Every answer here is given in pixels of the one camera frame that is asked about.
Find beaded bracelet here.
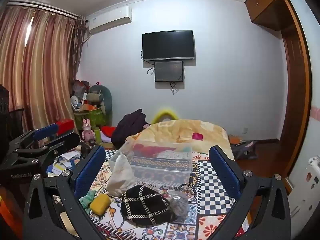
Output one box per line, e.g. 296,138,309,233
176,183,198,202

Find red box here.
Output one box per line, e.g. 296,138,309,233
55,119,76,133

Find red cloth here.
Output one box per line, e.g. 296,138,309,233
101,125,117,138

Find white plastic bag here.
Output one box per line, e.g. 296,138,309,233
106,152,137,197

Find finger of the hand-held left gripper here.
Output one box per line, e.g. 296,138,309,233
8,124,60,151
13,132,80,166

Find clear plastic storage box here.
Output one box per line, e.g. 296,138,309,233
109,140,193,183

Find pink rabbit toy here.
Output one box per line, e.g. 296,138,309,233
81,118,96,142

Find yellow rimmed seat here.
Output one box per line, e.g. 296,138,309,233
151,108,178,125

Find yellow sponge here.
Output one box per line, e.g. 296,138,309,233
89,193,112,216

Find white air conditioner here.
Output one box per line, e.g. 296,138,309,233
86,5,132,34

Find black monitor cables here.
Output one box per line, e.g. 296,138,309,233
169,81,183,96

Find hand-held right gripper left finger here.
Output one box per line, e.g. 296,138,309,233
22,145,107,240

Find small black monitor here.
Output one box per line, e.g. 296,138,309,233
154,60,185,83

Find green storage box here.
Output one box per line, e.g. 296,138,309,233
73,107,107,131

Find grey furry item in bag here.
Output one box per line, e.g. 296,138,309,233
167,189,192,222

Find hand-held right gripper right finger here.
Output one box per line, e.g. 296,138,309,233
209,145,292,240

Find white door with stickers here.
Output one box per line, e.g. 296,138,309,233
285,0,320,230

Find green cloth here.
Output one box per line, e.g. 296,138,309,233
79,189,97,212

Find black wall television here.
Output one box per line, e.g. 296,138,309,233
142,30,196,62

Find striped red curtains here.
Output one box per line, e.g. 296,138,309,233
0,3,87,142

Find dark jacket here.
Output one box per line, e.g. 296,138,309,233
110,109,151,150

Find patterned printed blanket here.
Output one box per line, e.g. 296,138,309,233
47,148,251,240

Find yellow quilt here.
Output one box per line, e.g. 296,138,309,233
125,119,235,161

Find dark figurine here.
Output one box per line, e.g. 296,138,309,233
79,141,92,160

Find pile of papers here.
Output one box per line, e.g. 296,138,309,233
46,149,81,178

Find black hat with chains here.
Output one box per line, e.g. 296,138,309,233
120,183,173,227

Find pile of bags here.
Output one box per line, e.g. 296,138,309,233
70,79,91,111

